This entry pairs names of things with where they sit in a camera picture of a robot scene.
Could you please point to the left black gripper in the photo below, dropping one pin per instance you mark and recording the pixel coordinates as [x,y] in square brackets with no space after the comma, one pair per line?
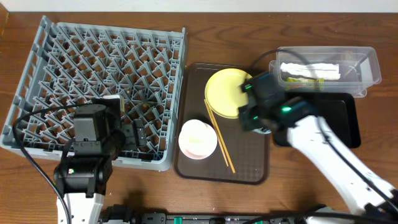
[138,133]

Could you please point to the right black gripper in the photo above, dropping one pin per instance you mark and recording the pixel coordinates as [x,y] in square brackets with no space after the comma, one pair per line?
[244,126]

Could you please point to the green orange snack wrapper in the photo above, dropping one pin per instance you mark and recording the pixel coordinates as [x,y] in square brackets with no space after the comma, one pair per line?
[305,80]

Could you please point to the light blue bowl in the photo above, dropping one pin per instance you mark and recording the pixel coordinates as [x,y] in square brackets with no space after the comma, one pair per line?
[262,131]

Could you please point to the white paper cup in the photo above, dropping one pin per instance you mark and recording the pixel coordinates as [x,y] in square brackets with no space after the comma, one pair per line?
[194,138]

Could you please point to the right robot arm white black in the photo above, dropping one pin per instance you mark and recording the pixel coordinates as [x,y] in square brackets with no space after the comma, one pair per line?
[364,192]

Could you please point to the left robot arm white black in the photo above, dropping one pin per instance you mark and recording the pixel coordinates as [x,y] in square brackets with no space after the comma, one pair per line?
[81,179]

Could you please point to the clear plastic waste bin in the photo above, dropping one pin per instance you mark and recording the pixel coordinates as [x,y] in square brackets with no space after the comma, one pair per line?
[359,68]

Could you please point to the grey plastic dishwasher rack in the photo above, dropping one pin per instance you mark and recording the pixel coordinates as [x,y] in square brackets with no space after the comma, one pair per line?
[73,63]

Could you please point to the yellow round plate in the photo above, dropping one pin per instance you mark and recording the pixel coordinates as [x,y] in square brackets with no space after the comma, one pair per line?
[223,92]

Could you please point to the wooden chopstick right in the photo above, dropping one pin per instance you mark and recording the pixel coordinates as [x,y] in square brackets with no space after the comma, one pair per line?
[221,141]

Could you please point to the wooden chopstick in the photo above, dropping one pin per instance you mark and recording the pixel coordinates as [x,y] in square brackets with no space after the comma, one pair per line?
[213,122]
[221,141]

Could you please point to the wooden chopstick left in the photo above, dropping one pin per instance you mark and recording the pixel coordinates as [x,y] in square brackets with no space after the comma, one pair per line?
[213,122]

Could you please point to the brown plastic serving tray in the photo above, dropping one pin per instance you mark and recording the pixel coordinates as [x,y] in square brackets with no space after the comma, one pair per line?
[249,151]

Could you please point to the pink white small plate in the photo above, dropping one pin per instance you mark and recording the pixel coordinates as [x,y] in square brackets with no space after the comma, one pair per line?
[212,144]

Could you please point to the white crumpled tissue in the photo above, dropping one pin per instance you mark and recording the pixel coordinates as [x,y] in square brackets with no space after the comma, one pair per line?
[326,71]

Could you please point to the black rectangular tray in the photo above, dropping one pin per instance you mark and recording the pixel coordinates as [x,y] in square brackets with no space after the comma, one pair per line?
[339,111]

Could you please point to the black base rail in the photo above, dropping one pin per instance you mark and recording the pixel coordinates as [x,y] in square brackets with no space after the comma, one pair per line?
[199,217]

